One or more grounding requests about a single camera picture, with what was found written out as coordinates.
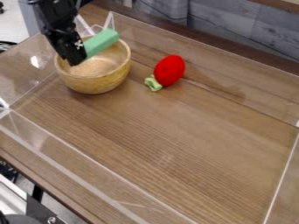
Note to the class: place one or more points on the black metal bracket lower left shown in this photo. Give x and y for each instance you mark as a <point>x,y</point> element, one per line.
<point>37,211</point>

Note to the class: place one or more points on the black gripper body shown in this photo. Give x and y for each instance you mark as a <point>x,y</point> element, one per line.
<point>58,29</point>

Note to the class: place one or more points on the red knitted toy fruit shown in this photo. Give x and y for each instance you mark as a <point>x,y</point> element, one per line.
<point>168,70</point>

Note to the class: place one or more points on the green rectangular block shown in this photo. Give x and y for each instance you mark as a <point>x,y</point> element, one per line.
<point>100,42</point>

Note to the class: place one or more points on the grey table leg post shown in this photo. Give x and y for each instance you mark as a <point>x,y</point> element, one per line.
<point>33,24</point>

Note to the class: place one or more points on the clear acrylic tray enclosure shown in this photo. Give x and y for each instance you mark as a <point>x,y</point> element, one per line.
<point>197,153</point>

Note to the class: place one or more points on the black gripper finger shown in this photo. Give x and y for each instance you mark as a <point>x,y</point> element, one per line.
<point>58,44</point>
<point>73,50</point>

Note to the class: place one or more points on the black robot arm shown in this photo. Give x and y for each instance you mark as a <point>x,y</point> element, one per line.
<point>57,8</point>

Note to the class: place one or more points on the light wooden bowl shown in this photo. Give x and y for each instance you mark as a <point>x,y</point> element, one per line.
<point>100,73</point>

